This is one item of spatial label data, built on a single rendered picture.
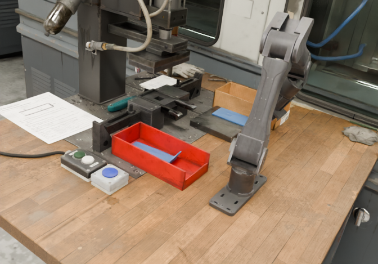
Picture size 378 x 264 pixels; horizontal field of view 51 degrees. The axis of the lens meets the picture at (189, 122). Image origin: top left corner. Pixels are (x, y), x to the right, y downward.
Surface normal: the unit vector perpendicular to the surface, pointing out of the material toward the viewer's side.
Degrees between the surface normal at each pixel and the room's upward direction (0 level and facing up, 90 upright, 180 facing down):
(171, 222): 0
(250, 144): 70
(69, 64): 90
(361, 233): 90
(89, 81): 90
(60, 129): 1
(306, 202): 0
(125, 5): 90
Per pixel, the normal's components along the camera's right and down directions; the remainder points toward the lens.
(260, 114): -0.41, 0.04
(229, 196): 0.11, -0.88
